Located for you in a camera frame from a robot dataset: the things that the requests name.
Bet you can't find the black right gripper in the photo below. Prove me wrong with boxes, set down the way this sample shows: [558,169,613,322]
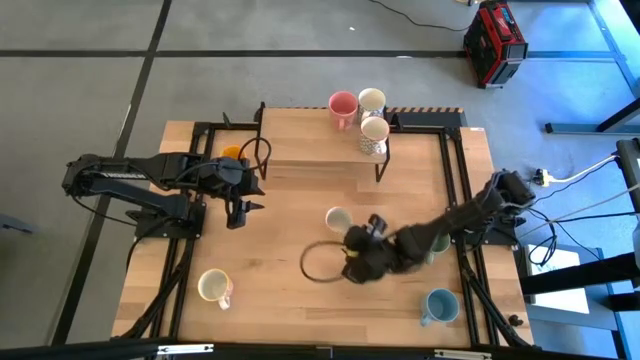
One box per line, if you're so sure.
[342,213,406,285]

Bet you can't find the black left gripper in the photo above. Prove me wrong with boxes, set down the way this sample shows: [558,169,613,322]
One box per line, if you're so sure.
[202,156,265,230]

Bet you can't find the yellow patterned mug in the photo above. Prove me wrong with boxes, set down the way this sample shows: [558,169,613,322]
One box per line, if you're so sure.
[325,206,355,235]

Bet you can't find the orange mug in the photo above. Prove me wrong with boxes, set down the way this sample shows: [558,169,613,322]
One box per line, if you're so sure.
[221,144,247,162]

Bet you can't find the green mug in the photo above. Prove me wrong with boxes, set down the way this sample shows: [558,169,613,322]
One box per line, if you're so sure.
[424,232,453,266]

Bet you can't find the white mug yellow rim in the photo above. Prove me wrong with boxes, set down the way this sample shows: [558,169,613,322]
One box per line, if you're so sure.
[196,268,235,311]

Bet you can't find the patterned mug pink rim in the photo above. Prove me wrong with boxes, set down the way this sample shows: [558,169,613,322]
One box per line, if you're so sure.
[358,116,391,156]

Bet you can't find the blue mug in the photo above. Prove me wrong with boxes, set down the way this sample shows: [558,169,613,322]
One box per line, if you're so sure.
[420,287,462,328]

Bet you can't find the patterned mug white rim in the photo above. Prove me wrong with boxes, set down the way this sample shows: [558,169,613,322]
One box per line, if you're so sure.
[357,87,387,124]

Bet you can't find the wooden shelf black legs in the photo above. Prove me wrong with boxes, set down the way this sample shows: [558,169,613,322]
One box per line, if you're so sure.
[253,101,394,184]

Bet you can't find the white box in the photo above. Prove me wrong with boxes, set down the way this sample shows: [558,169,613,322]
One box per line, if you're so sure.
[524,243,591,315]

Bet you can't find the black desk beams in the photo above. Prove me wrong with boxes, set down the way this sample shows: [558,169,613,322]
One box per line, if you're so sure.
[519,252,640,314]

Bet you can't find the grey chair base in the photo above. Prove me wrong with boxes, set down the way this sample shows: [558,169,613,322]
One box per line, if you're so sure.
[0,213,37,235]

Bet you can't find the red black tool box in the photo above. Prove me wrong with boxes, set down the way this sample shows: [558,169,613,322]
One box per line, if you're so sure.
[462,0,530,90]

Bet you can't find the dark metal desk leg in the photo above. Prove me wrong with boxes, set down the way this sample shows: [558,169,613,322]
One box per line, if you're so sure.
[543,0,640,136]

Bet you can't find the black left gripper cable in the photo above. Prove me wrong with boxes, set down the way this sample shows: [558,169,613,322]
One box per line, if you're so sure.
[237,137,273,174]

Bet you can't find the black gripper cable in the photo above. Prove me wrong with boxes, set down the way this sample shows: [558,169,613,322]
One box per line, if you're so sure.
[299,240,351,284]
[237,137,273,174]

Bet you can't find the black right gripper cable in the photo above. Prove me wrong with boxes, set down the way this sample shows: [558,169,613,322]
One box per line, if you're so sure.
[299,240,351,284]

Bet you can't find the black aluminium table frame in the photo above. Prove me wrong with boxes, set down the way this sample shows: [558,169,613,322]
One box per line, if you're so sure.
[112,112,534,351]

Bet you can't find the silver bracket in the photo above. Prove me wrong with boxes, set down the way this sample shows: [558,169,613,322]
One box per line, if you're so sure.
[433,348,494,360]
[156,343,215,356]

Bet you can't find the thin black floor cable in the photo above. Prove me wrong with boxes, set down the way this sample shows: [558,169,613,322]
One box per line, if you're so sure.
[368,0,471,32]

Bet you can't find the long black floor cable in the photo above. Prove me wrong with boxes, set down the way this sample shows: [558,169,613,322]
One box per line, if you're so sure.
[509,202,640,225]

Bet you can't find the grey floor cable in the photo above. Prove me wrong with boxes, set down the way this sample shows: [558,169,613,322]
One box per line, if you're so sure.
[547,183,640,224]

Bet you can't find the white cable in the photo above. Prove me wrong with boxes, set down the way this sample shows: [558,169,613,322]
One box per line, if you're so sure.
[547,154,620,184]

